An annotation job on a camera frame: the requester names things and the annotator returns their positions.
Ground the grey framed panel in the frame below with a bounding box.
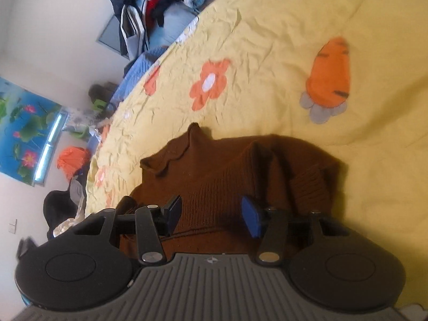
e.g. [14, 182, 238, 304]
[97, 15, 128, 59]

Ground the dark plush toy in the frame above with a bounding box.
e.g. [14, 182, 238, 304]
[88, 82, 118, 104]

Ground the orange cloth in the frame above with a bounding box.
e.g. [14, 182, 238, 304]
[57, 146, 91, 181]

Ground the lotus flower wall picture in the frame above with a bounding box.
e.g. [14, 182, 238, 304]
[1, 78, 67, 186]

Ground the yellow cartoon bed quilt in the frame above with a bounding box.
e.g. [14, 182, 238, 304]
[86, 0, 427, 305]

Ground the white cloth bundle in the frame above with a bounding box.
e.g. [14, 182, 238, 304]
[53, 202, 86, 238]

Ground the floral pillow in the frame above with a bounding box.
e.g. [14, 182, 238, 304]
[62, 107, 98, 139]

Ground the black chair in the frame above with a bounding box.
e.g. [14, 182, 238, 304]
[43, 190, 83, 240]

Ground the blue quilted blanket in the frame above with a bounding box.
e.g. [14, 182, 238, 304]
[109, 47, 167, 108]

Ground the brown knit sweater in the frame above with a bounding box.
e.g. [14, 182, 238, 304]
[117, 123, 342, 257]

